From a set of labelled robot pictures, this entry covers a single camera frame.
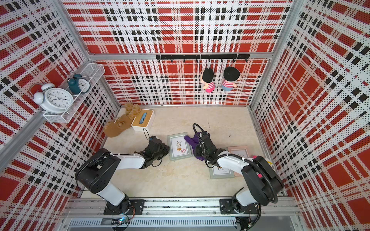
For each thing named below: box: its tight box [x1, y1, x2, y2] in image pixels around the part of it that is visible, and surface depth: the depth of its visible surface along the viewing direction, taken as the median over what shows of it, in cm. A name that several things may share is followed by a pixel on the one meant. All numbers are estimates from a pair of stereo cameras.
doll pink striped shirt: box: [205, 81, 215, 94], surface depth 101 cm
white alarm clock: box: [28, 82, 75, 116], surface depth 63 cm
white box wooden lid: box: [131, 108, 156, 133], surface depth 107 cm
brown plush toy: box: [103, 102, 142, 138], surface depth 103 cm
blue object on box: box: [139, 112, 147, 125], surface depth 110 cm
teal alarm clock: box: [67, 73, 92, 95], surface depth 73 cm
